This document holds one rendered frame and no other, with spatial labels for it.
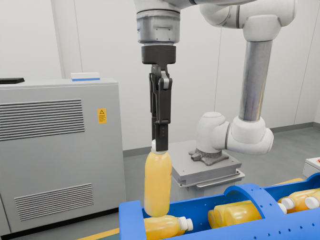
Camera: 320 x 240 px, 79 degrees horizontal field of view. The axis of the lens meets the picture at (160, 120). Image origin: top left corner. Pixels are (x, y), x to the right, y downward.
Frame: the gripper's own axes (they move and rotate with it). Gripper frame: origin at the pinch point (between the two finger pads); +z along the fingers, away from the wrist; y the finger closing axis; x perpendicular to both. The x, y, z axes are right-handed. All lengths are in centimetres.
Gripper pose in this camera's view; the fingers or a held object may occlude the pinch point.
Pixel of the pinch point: (159, 134)
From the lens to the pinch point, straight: 47.5
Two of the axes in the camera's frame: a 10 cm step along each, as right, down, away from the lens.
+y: 2.2, 2.9, -9.3
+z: 0.1, 9.5, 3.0
